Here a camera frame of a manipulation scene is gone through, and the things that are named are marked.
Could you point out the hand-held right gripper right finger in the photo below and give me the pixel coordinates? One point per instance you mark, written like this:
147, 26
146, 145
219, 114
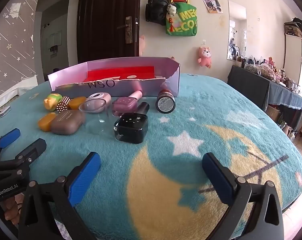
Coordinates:
218, 180

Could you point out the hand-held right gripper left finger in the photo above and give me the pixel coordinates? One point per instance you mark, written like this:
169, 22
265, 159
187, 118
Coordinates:
84, 177

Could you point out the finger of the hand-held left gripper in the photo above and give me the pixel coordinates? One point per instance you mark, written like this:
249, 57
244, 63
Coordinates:
8, 138
37, 148

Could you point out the orange dome soap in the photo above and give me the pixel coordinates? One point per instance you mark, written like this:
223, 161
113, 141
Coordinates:
77, 103
46, 122

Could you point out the brown eye shadow case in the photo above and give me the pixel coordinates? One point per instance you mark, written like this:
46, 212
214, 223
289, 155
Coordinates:
65, 123

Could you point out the green hooded bear toy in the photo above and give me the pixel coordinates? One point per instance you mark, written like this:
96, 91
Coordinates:
52, 101

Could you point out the gold studded cylinder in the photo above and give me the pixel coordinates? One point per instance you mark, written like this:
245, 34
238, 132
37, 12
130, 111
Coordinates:
62, 105

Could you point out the clear plastic cup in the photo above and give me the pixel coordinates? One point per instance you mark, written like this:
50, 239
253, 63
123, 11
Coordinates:
98, 127

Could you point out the black nail polish bottle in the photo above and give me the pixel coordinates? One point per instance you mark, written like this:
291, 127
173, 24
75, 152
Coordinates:
130, 128

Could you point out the lilac cardboard box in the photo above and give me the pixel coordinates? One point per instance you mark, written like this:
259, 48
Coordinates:
73, 87

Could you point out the lilac round case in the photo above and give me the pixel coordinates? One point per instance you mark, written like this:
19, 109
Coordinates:
98, 97

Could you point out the mauve nail polish bottle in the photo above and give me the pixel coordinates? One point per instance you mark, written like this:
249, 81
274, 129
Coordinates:
124, 105

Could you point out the glitter nail polish bottle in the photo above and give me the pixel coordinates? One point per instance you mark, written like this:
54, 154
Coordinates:
165, 103

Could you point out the person's left hand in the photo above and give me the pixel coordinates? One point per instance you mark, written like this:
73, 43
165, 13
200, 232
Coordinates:
12, 211

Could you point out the red paper liner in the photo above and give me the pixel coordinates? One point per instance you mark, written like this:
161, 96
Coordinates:
110, 73

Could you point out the blue table cloth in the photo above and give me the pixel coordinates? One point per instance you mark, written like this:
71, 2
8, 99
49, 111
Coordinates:
286, 97

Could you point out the cluttered side table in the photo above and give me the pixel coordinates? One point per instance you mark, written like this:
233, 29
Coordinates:
266, 71

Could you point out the white wardrobe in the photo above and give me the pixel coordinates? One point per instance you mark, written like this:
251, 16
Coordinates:
292, 55

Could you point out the pale pink plush toy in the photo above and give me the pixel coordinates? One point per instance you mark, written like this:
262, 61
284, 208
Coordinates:
142, 43

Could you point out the dark wooden door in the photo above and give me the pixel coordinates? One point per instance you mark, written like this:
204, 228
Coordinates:
103, 17

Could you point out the red knot ornament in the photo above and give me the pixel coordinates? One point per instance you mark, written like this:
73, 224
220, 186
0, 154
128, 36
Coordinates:
171, 26

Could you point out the green tote bag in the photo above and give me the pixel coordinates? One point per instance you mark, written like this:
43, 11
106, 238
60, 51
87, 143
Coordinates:
187, 20

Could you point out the dark patterned bag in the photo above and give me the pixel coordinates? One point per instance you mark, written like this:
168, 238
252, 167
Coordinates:
296, 27

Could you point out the white plush charm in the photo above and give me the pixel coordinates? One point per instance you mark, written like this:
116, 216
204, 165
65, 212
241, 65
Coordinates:
171, 9

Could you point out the black backpack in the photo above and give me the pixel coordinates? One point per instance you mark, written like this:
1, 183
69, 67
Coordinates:
156, 8

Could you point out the wall notice board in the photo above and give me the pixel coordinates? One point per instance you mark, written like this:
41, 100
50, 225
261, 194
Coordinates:
54, 38

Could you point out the wall mirror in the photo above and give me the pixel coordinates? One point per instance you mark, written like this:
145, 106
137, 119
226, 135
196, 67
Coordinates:
237, 30

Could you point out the wall photo poster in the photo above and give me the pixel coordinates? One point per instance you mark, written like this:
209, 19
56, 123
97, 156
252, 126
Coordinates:
211, 2

